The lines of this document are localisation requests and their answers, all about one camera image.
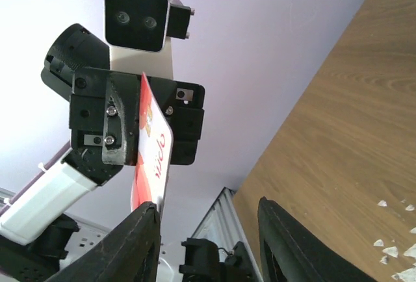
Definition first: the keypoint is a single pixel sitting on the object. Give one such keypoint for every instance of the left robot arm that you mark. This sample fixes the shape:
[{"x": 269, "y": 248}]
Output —
[{"x": 34, "y": 226}]

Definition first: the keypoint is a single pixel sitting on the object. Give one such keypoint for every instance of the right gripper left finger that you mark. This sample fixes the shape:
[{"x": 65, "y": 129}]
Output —
[{"x": 130, "y": 252}]

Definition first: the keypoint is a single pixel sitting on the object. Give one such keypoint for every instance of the aluminium front rail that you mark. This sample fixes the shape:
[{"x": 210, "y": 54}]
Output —
[{"x": 220, "y": 225}]

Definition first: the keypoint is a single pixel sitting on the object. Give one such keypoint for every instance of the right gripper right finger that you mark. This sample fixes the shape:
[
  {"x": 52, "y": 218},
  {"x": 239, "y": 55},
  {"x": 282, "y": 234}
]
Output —
[{"x": 290, "y": 252}]

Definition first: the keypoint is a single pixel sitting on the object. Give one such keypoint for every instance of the red white credit card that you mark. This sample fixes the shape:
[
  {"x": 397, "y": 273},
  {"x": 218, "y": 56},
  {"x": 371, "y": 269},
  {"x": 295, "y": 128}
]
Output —
[{"x": 155, "y": 142}]

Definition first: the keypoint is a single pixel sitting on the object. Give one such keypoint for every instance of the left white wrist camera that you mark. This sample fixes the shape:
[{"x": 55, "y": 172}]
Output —
[{"x": 139, "y": 34}]

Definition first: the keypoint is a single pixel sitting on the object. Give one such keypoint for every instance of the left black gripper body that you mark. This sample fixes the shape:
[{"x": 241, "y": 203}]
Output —
[{"x": 104, "y": 107}]

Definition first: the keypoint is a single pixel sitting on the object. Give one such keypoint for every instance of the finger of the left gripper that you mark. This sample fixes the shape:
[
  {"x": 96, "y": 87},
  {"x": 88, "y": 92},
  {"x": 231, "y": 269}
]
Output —
[{"x": 120, "y": 131}]

